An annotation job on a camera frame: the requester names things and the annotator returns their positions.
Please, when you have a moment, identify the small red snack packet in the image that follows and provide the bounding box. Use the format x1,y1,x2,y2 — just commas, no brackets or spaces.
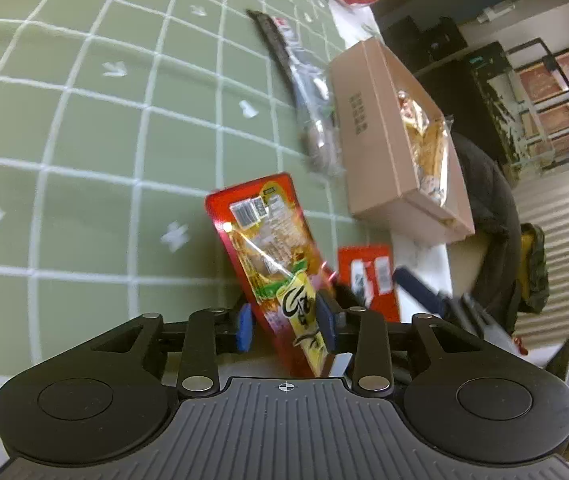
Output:
337,245,400,323

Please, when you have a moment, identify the pink gift box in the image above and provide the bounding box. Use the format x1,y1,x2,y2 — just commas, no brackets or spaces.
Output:
330,38,475,246

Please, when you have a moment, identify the red yellow jerky packet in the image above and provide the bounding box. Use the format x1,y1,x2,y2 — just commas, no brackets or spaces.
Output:
205,172,334,377

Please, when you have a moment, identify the yellow senbei cracker pack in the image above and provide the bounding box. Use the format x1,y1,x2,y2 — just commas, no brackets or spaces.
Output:
397,90,449,206

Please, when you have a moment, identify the black silver snack bar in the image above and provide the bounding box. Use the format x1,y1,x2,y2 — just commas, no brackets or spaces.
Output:
246,9,307,107

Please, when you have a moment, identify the black jacket on chair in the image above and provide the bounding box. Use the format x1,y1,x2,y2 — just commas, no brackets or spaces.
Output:
452,133,522,334

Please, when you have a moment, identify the black fish tank cabinet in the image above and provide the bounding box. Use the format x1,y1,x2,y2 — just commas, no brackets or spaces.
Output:
382,16,569,182

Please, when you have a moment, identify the green grid tablecloth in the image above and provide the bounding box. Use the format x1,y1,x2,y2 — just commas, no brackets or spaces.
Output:
0,0,391,376

